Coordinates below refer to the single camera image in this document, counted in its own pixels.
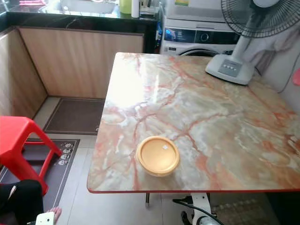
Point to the orange lidded plastic bowl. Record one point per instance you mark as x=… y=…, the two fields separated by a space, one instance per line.
x=158 y=156

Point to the orange marble folding table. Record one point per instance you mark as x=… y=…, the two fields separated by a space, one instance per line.
x=215 y=117

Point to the person's leg black trousers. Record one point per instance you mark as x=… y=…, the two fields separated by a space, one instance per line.
x=21 y=201

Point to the person's bare foot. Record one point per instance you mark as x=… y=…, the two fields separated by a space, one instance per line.
x=56 y=213

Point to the dark mat with white icons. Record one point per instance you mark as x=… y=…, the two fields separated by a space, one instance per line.
x=68 y=164

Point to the red plastic stool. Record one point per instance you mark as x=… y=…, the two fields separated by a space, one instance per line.
x=18 y=140

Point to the brown door mat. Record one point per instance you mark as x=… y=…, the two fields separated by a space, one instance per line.
x=75 y=116

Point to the white table fan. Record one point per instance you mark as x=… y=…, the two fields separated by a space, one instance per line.
x=232 y=68

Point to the pink hanging cloth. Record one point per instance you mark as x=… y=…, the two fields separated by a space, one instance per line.
x=296 y=77

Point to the white front-load washing machine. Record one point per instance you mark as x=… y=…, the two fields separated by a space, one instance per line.
x=192 y=35

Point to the light wooden cabinet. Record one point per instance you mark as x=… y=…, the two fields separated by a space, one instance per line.
x=79 y=63

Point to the grey cloth behind fan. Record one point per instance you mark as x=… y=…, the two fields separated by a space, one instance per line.
x=274 y=47

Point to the slim white bottle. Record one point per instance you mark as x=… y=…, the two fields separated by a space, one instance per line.
x=135 y=8

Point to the green plastic cup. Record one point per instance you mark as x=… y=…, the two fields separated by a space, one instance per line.
x=125 y=6

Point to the steel kitchen sink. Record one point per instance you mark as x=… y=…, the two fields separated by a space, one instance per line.
x=89 y=5

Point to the black stone countertop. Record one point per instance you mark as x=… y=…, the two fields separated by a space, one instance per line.
x=47 y=18

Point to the red cloth on counter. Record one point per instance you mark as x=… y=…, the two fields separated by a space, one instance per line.
x=33 y=3

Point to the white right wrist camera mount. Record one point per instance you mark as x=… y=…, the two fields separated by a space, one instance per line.
x=201 y=204

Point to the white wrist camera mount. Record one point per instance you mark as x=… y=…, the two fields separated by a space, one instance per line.
x=45 y=219
x=201 y=204

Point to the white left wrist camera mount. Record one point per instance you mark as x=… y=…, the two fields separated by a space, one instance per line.
x=45 y=219

